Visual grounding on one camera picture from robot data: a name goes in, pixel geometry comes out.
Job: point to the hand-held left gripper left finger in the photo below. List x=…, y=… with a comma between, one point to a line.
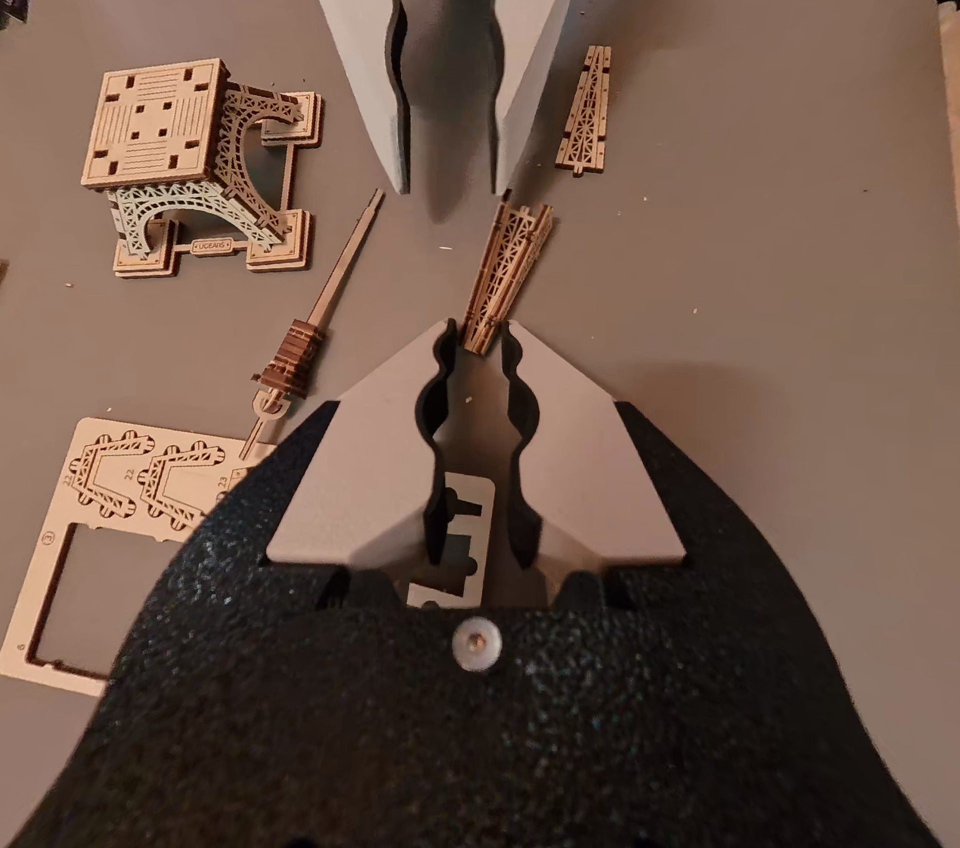
x=352, y=488

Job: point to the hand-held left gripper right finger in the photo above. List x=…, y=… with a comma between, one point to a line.
x=600, y=488

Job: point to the wooden lattice panel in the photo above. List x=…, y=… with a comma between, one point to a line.
x=585, y=112

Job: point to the wooden tower spire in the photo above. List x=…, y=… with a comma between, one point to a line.
x=296, y=353

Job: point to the wooden tower section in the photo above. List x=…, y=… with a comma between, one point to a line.
x=502, y=270

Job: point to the grey desk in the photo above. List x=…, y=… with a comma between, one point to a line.
x=750, y=263

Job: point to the slotted wooden parts sheet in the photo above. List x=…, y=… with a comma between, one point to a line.
x=486, y=540

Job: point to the wooden tower base model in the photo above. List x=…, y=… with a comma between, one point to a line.
x=150, y=120

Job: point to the wooden cut-out sheet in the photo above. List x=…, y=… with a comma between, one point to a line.
x=75, y=443

